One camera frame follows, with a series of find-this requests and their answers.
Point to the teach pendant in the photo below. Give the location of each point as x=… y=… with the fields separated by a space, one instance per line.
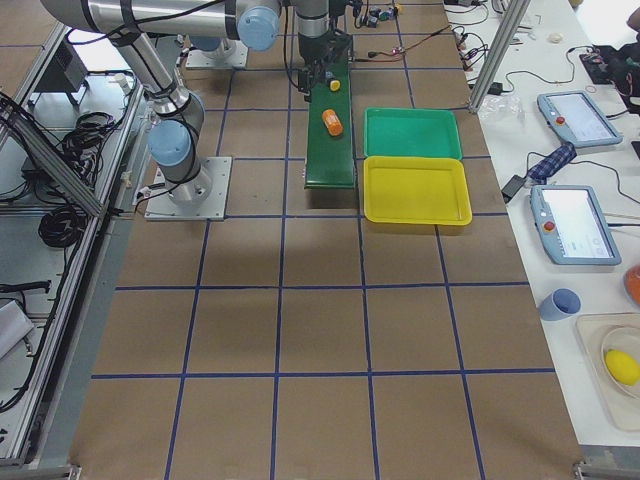
x=575 y=118
x=571 y=225

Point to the folded blue checkered umbrella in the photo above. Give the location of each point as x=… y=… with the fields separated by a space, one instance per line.
x=551 y=164

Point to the blue plastic cup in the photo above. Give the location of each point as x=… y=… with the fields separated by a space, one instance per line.
x=560 y=304

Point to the beige tray with bowl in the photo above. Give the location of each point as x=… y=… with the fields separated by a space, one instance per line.
x=611 y=344

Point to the orange bottle with white numbers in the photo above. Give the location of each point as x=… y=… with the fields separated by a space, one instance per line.
x=332 y=123

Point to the yellow plastic tray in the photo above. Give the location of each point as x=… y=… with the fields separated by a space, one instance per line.
x=416 y=191

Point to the aluminium frame post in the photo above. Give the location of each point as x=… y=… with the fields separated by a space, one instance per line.
x=510 y=21

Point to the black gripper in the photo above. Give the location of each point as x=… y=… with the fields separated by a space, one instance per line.
x=313 y=51

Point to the yellow lemon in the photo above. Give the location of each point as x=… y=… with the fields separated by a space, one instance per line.
x=622 y=367

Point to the teach pendant far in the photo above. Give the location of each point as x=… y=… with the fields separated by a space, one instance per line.
x=575 y=118

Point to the teach pendant near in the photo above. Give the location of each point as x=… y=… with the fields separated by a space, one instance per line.
x=571 y=225

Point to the green conveyor belt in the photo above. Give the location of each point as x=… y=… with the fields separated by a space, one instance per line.
x=330 y=159

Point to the black power adapter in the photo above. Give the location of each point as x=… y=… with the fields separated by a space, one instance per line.
x=512 y=188

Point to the green plastic tray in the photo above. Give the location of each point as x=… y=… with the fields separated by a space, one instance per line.
x=408 y=132

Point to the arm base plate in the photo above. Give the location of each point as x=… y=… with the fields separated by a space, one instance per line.
x=217 y=57
x=204 y=198

